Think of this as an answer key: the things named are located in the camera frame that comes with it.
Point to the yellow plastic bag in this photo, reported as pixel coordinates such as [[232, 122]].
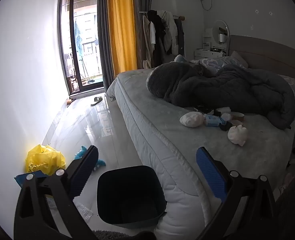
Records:
[[45, 157]]

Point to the light blue tissue pack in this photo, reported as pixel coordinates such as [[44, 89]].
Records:
[[212, 121]]

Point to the black hanging jacket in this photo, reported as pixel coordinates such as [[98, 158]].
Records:
[[160, 42]]

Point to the clothes rack rod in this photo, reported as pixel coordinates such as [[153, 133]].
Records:
[[143, 12]]

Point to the white shelf organiser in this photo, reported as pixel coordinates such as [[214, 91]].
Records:
[[205, 40]]

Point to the knotted white bag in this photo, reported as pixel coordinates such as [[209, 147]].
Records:
[[237, 135]]

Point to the blue plush dinosaur toy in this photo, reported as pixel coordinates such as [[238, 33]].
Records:
[[80, 153]]

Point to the grey cat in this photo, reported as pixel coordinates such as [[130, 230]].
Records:
[[199, 69]]

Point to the beige pillow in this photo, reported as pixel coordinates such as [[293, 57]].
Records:
[[238, 56]]

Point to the bubble wrap piece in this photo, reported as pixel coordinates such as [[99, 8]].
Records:
[[223, 110]]

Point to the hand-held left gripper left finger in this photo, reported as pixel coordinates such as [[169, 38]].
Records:
[[86, 170]]

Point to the cardboard tape roll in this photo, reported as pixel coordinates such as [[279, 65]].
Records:
[[240, 116]]

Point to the small orange toy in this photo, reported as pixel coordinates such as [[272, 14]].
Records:
[[69, 101]]

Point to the white dresser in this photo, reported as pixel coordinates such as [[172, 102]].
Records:
[[202, 53]]

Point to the black packet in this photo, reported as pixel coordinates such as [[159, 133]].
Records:
[[203, 109]]

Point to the patterned light blue duvet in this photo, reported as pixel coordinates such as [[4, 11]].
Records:
[[212, 62]]

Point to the grey bed mattress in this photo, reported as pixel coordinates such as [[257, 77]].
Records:
[[187, 150]]

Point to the grey curtain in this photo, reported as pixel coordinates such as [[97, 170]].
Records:
[[103, 42], [140, 0]]

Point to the round mirror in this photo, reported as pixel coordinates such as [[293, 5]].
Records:
[[218, 27]]

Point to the white table lamp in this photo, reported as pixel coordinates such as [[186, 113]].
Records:
[[222, 38]]

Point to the grey slipper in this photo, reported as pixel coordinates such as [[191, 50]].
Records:
[[96, 101]]

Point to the dark grey hanging garment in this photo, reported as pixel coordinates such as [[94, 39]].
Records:
[[180, 40]]

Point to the bubble wrap sheet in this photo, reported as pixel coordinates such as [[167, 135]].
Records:
[[83, 211]]

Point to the blue flat packet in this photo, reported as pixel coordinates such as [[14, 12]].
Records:
[[20, 178]]

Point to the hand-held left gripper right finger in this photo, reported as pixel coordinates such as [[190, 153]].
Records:
[[211, 173]]

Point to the white hanging jacket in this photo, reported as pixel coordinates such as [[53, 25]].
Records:
[[171, 35]]

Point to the dark grey fleece blanket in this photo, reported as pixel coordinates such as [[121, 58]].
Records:
[[237, 92]]

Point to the glass balcony door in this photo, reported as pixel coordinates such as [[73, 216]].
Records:
[[71, 42]]

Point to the dark trash bin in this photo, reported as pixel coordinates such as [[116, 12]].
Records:
[[130, 195]]

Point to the beige bed headboard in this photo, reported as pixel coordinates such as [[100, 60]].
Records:
[[267, 52]]

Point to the light blue plush toy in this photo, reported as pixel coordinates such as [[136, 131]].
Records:
[[180, 58]]

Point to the white hanging shirt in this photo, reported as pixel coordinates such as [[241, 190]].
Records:
[[153, 33]]

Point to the yellow curtain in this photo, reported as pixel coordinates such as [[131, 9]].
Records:
[[121, 30]]

